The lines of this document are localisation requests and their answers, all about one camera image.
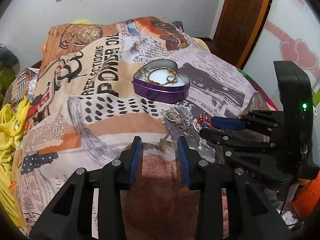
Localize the purple heart-shaped tin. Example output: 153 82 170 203
132 59 190 103

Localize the pink heart wall sticker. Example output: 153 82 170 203
264 21 319 79

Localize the newspaper print blanket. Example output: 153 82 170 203
11 16 276 239

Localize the yellow cloth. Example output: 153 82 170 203
1 97 30 227

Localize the red yellow beaded bracelet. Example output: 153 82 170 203
139 67 180 86

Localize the yellow-green cushion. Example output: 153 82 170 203
73 19 91 24

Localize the red blue string bracelet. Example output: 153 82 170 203
196 112 216 129

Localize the brown wooden door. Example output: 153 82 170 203
213 0 272 69

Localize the dark blue bag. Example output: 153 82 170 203
173 21 184 31

